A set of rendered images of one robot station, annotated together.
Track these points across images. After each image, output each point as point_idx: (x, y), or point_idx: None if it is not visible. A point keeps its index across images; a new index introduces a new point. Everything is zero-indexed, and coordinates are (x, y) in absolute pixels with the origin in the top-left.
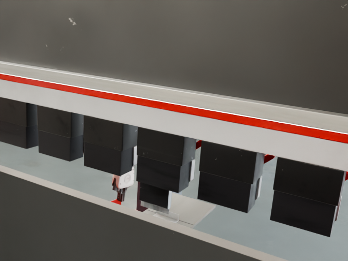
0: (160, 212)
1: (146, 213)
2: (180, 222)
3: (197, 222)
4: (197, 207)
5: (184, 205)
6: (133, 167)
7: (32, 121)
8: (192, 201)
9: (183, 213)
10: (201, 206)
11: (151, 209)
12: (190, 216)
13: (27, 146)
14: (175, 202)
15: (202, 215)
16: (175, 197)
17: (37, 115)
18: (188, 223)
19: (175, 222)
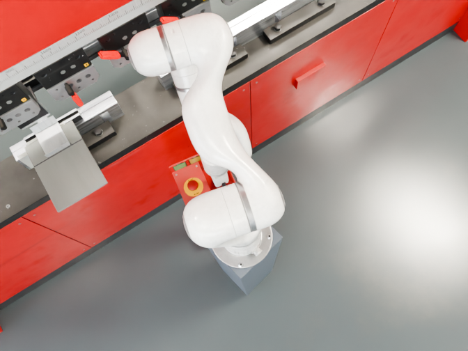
0: (65, 145)
1: (75, 136)
2: (44, 158)
3: (37, 173)
4: (61, 189)
5: (72, 178)
6: (214, 180)
7: (156, 6)
8: (77, 192)
9: (58, 169)
10: (62, 195)
11: (79, 143)
12: (49, 173)
13: (159, 19)
14: (82, 173)
15: (46, 185)
16: (95, 180)
17: (158, 7)
18: (37, 163)
19: (44, 152)
